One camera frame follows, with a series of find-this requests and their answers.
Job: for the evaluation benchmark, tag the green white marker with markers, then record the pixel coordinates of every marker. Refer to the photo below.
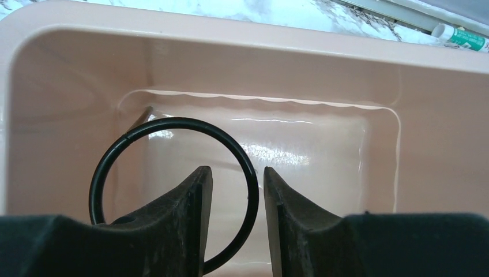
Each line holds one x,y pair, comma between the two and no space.
462,38

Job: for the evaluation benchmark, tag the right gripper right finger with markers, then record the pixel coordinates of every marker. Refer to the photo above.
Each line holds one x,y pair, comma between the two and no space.
307,240

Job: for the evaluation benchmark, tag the pink plastic bin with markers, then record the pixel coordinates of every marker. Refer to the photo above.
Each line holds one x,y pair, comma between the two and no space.
354,124

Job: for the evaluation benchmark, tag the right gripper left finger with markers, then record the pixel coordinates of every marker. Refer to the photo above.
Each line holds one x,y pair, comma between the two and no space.
166,237

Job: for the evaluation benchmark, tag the black wire tripod stand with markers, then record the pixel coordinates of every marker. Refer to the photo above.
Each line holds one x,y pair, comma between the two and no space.
143,127

